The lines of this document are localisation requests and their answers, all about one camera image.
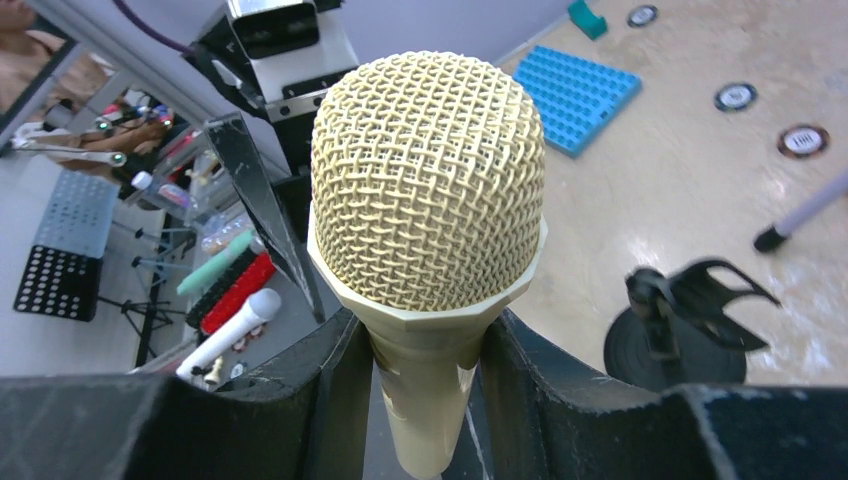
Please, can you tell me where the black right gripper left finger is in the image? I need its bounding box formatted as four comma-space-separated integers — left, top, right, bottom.
1, 310, 372, 479

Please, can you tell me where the light blue brick baseplate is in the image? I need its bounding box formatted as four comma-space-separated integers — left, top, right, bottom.
513, 46, 642, 158

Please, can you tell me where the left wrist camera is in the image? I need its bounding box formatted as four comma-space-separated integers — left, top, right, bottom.
185, 1, 358, 123

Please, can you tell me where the perforated metal stand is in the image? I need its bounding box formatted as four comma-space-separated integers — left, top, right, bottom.
13, 170, 119, 322

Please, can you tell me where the dark blue poker chip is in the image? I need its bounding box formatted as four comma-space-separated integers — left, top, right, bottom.
627, 4, 659, 28

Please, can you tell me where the lilac tripod music stand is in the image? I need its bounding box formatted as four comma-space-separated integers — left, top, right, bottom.
753, 170, 847, 253

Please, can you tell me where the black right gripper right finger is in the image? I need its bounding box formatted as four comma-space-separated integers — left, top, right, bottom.
481, 311, 847, 479

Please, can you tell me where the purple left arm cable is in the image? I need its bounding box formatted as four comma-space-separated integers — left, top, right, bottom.
109, 0, 197, 58

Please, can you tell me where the white microphone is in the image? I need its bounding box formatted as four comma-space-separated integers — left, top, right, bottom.
175, 288, 282, 381

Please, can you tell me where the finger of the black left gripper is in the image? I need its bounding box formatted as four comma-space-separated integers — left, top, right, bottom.
203, 113, 326, 324

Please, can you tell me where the black microphone desk stand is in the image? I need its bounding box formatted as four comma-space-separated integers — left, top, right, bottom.
603, 257, 781, 392

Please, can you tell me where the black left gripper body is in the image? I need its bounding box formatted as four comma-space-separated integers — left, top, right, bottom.
269, 112, 316, 243

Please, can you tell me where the cream microphone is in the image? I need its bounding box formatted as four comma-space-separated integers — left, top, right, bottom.
307, 51, 547, 479

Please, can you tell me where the teal curved block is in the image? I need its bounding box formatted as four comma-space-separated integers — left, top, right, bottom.
568, 0, 608, 41

